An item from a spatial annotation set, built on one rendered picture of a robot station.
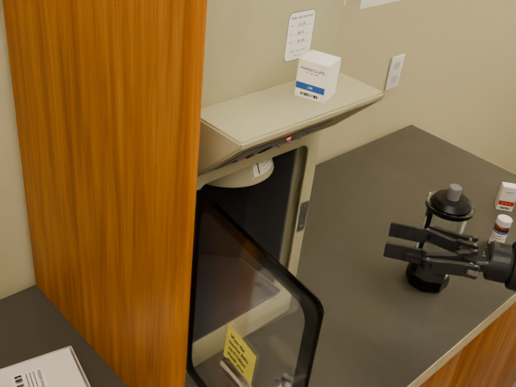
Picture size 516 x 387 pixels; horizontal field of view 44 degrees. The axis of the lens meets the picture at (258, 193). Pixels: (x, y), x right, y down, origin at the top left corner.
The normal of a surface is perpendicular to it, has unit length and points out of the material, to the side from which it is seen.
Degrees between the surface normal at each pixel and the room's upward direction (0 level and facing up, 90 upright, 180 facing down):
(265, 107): 0
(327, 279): 0
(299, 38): 90
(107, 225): 90
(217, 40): 90
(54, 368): 0
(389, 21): 90
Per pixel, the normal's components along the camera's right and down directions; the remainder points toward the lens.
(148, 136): -0.72, 0.31
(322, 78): -0.47, 0.44
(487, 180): 0.10, -0.83
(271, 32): 0.68, 0.46
